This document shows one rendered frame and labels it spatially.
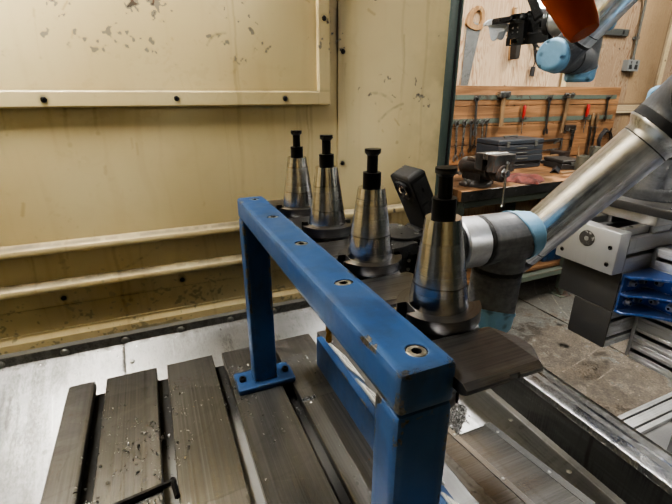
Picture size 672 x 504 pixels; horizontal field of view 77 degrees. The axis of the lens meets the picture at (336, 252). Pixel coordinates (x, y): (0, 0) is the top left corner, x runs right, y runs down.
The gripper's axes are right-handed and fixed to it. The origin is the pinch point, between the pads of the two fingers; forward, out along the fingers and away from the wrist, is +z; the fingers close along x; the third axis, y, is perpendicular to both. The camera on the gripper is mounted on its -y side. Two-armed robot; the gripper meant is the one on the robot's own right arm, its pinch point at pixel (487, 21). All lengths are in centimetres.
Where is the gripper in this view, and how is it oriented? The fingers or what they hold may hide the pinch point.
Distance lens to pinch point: 153.4
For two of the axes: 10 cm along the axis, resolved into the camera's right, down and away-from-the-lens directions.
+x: 7.7, -3.4, 5.3
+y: 1.1, 9.0, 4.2
